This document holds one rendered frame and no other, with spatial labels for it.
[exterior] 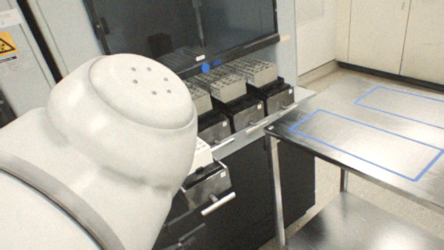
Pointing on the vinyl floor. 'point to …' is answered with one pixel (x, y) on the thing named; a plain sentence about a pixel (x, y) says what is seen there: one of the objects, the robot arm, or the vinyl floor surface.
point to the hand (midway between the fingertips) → (188, 227)
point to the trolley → (365, 163)
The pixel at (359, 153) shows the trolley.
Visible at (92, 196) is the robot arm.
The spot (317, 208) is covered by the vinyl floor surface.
